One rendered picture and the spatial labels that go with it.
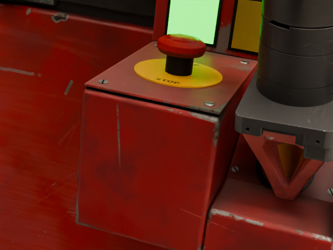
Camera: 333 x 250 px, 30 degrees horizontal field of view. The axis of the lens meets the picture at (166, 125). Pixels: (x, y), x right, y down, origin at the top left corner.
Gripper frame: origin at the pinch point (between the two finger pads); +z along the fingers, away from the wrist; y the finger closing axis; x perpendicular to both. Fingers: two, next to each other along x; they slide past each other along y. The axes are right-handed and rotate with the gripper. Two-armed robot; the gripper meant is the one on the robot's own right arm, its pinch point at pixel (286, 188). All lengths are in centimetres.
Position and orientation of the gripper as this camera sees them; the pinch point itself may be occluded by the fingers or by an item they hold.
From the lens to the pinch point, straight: 49.3
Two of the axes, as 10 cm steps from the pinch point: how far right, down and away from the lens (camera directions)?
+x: -9.4, -1.7, 2.9
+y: 3.4, -5.2, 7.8
